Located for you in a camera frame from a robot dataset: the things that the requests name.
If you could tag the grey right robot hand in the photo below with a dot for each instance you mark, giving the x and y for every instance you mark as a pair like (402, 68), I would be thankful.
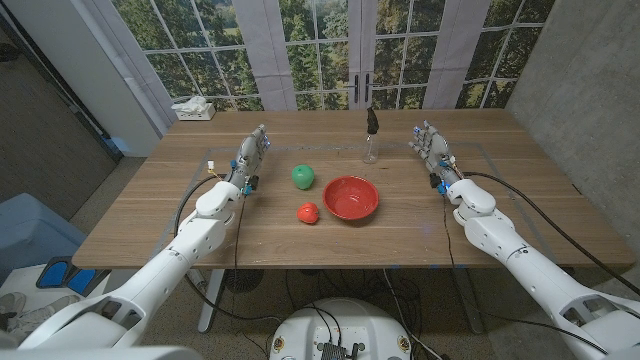
(435, 150)

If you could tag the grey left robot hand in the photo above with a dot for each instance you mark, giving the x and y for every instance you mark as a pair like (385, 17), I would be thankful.
(248, 157)

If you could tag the clear spray bottle black pump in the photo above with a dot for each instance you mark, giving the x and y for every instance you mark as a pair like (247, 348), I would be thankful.
(370, 150)

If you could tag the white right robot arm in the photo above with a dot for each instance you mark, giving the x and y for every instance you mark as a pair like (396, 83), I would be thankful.
(500, 235)

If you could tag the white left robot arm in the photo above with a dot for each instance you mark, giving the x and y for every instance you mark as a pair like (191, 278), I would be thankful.
(195, 240)

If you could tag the green apple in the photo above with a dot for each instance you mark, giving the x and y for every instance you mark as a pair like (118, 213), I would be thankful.
(303, 177)

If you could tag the red bowl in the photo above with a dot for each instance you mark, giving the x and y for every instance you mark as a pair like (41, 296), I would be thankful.
(350, 198)

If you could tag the white tissue box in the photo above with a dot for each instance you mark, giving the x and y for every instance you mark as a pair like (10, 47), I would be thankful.
(196, 112)

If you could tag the black round grille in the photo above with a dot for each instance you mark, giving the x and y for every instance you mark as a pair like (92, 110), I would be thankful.
(243, 280)

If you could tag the printed window backdrop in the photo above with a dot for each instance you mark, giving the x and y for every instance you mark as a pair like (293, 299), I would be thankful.
(310, 50)

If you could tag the white table leg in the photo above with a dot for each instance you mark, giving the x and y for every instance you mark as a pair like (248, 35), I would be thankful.
(210, 305)

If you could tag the grey table leg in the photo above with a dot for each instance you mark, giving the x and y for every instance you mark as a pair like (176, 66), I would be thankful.
(467, 305)

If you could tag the white robot torso base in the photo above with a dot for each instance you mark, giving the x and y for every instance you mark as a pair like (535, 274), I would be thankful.
(340, 325)

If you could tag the blue black foot pedal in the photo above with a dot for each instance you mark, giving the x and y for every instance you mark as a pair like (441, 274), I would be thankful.
(55, 274)

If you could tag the blue storage bin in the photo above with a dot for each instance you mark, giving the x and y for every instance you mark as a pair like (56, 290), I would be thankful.
(35, 235)

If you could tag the grey white sneaker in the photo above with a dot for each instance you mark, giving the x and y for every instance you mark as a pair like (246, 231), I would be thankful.
(40, 316)
(11, 302)

